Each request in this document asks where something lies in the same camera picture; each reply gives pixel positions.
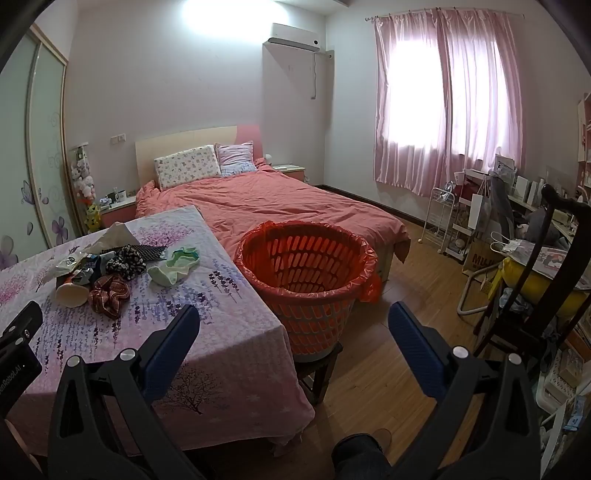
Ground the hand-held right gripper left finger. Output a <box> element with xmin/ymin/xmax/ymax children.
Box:
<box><xmin>46</xmin><ymin>304</ymin><xmax>201</xmax><ymax>480</ymax></box>

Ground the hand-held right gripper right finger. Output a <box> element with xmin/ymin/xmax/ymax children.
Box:
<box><xmin>388</xmin><ymin>302</ymin><xmax>543</xmax><ymax>480</ymax></box>

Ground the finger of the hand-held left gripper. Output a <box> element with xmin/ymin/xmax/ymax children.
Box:
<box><xmin>0</xmin><ymin>300</ymin><xmax>44</xmax><ymax>346</ymax></box>

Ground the orange plastic laundry basket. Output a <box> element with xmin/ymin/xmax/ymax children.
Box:
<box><xmin>235</xmin><ymin>222</ymin><xmax>382</xmax><ymax>363</ymax></box>

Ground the white paper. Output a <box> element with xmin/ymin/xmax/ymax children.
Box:
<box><xmin>88</xmin><ymin>222</ymin><xmax>140</xmax><ymax>254</ymax></box>

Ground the table with floral tablecloth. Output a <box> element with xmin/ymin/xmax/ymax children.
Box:
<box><xmin>0</xmin><ymin>205</ymin><xmax>317</xmax><ymax>455</ymax></box>

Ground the white paper cup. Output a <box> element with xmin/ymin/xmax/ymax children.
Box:
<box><xmin>55</xmin><ymin>282</ymin><xmax>88</xmax><ymax>308</ymax></box>

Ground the pale green sock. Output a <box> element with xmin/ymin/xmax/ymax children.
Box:
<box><xmin>148</xmin><ymin>262</ymin><xmax>191</xmax><ymax>287</ymax></box>

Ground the crumpled wrappers heap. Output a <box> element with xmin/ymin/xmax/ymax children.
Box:
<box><xmin>55</xmin><ymin>251</ymin><xmax>108</xmax><ymax>285</ymax></box>

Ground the red plaid scrunchie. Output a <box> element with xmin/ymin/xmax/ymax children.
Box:
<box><xmin>89</xmin><ymin>274</ymin><xmax>133</xmax><ymax>317</ymax></box>

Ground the black white floral scrunchie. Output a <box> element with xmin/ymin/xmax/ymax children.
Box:
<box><xmin>105</xmin><ymin>246</ymin><xmax>148</xmax><ymax>280</ymax></box>

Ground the dark wooden stool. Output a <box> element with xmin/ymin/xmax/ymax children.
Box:
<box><xmin>293</xmin><ymin>342</ymin><xmax>345</xmax><ymax>408</ymax></box>

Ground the black dotted cloth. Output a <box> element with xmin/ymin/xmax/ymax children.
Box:
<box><xmin>99</xmin><ymin>246</ymin><xmax>167</xmax><ymax>262</ymax></box>

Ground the person's leg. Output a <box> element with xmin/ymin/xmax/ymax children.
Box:
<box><xmin>331</xmin><ymin>428</ymin><xmax>394</xmax><ymax>480</ymax></box>

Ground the white shelf cart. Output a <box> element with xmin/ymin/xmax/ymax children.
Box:
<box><xmin>443</xmin><ymin>168</ymin><xmax>491</xmax><ymax>265</ymax></box>

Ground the yellow plastic basin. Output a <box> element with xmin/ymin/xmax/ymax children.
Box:
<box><xmin>501</xmin><ymin>256</ymin><xmax>591</xmax><ymax>320</ymax></box>

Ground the pink white nightstand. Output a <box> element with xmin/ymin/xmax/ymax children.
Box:
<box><xmin>271</xmin><ymin>163</ymin><xmax>307</xmax><ymax>184</ymax></box>
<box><xmin>99</xmin><ymin>196</ymin><xmax>139</xmax><ymax>230</ymax></box>

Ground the hanging plush toy bundle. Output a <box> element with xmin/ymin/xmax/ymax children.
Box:
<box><xmin>69</xmin><ymin>145</ymin><xmax>99</xmax><ymax>205</ymax></box>

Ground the white paper bag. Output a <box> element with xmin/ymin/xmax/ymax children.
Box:
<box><xmin>468</xmin><ymin>178</ymin><xmax>493</xmax><ymax>232</ymax></box>

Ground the folded newspaper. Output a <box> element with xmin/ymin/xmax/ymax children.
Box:
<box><xmin>531</xmin><ymin>247</ymin><xmax>580</xmax><ymax>280</ymax></box>

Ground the white floral pillow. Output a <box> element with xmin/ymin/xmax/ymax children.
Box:
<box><xmin>154</xmin><ymin>144</ymin><xmax>223</xmax><ymax>190</ymax></box>

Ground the flower decal sliding wardrobe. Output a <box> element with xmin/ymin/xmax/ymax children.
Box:
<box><xmin>0</xmin><ymin>23</ymin><xmax>89</xmax><ymax>273</ymax></box>

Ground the coral duvet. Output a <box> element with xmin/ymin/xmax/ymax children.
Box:
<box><xmin>135</xmin><ymin>157</ymin><xmax>411</xmax><ymax>265</ymax></box>

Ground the pink striped pillow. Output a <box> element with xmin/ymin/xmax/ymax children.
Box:
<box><xmin>215</xmin><ymin>141</ymin><xmax>257</xmax><ymax>177</ymax></box>

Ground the dark wooden chair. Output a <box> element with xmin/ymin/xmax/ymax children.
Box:
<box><xmin>471</xmin><ymin>184</ymin><xmax>591</xmax><ymax>372</ymax></box>

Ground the bed with red cover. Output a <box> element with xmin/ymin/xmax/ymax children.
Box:
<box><xmin>135</xmin><ymin>124</ymin><xmax>399</xmax><ymax>283</ymax></box>

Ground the pink curtain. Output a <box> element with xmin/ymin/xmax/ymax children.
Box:
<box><xmin>373</xmin><ymin>9</ymin><xmax>525</xmax><ymax>197</ymax></box>

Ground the white curtain rod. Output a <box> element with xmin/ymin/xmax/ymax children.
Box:
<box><xmin>365</xmin><ymin>10</ymin><xmax>525</xmax><ymax>22</ymax></box>

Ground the white air conditioner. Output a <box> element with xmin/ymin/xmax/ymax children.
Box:
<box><xmin>269</xmin><ymin>23</ymin><xmax>321</xmax><ymax>52</ymax></box>

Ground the white tube frame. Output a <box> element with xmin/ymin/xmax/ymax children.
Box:
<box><xmin>457</xmin><ymin>264</ymin><xmax>502</xmax><ymax>317</ymax></box>

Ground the white wire rack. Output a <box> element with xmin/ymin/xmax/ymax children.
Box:
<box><xmin>424</xmin><ymin>187</ymin><xmax>462</xmax><ymax>253</ymax></box>

